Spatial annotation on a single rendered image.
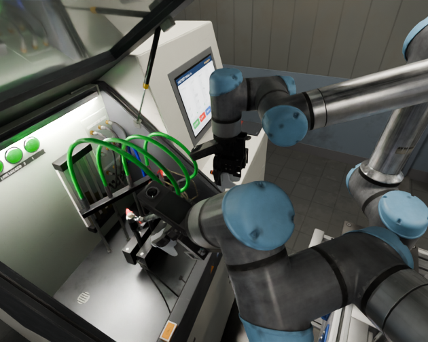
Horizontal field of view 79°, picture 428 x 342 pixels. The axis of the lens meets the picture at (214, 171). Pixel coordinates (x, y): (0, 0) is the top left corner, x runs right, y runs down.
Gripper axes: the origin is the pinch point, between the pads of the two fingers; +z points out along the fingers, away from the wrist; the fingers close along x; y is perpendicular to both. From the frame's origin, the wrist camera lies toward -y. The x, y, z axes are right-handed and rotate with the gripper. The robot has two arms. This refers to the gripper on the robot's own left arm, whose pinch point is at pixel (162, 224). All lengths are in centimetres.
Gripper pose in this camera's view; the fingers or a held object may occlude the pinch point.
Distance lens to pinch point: 59.3
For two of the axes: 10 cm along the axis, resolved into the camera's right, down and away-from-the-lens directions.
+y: 7.2, 6.7, 1.8
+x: 5.2, -7.0, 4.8
